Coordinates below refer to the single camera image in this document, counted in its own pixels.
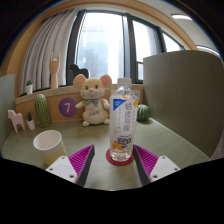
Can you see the small potted plant on table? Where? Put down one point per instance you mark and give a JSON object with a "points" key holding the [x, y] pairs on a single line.
{"points": [[30, 121]]}

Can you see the green partition panel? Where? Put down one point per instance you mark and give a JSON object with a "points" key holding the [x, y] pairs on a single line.
{"points": [[185, 92], [7, 102]]}

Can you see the tall green ceramic cactus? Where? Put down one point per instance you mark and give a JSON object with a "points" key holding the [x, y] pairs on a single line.
{"points": [[42, 110]]}

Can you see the white wall socket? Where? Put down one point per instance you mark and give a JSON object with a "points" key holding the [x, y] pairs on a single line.
{"points": [[139, 98]]}

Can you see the small potted plant on sill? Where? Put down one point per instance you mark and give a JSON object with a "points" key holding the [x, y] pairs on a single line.
{"points": [[29, 87]]}

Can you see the plush mouse toy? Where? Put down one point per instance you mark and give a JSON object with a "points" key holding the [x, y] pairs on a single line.
{"points": [[92, 91]]}

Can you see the grey curtain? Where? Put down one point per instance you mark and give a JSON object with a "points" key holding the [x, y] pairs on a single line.
{"points": [[50, 39]]}

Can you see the right green partition panel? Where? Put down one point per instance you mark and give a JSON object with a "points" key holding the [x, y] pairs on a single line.
{"points": [[185, 92]]}

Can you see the purple number seven sticker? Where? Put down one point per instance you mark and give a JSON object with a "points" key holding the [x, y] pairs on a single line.
{"points": [[67, 107]]}

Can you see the pink wooden horse figurine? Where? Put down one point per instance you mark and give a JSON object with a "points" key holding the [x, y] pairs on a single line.
{"points": [[17, 119]]}

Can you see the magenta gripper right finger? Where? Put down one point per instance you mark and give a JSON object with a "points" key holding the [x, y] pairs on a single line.
{"points": [[151, 167]]}

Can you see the clear plastic water bottle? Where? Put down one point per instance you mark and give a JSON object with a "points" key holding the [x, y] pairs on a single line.
{"points": [[123, 118]]}

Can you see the round green ceramic cactus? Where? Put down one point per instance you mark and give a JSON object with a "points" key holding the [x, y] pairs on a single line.
{"points": [[143, 113]]}

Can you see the cream paper cup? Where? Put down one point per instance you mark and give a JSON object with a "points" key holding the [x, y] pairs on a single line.
{"points": [[50, 146]]}

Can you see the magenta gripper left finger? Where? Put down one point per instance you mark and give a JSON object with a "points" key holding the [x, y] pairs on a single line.
{"points": [[74, 168]]}

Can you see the wooden hand sculpture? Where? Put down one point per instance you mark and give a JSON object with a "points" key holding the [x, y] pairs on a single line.
{"points": [[54, 66]]}

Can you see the left green partition panel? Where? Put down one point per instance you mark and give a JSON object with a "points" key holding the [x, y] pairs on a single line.
{"points": [[7, 102]]}

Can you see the black window frame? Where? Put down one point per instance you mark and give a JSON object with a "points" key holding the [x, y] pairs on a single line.
{"points": [[114, 43]]}

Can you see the red round coaster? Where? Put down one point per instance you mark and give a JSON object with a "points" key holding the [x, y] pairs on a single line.
{"points": [[117, 163]]}

